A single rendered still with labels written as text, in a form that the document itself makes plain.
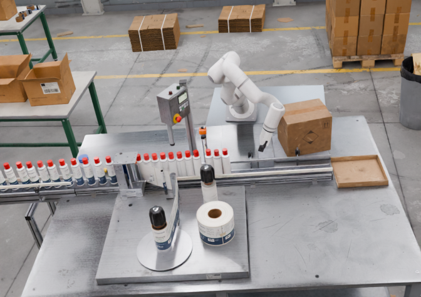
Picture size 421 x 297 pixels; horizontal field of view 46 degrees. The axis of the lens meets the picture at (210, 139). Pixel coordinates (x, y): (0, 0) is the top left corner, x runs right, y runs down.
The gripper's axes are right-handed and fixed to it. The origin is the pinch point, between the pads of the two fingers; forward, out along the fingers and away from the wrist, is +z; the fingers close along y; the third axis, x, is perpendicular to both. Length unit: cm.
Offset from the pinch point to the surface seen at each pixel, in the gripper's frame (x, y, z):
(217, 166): -22.7, 3.0, 18.8
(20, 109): -183, -120, 98
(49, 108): -157, -118, 88
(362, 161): 69, -11, 0
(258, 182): 4.6, 5.5, 21.8
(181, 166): -44, 3, 24
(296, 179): 26.6, 5.5, 13.6
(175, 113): -56, -1, -10
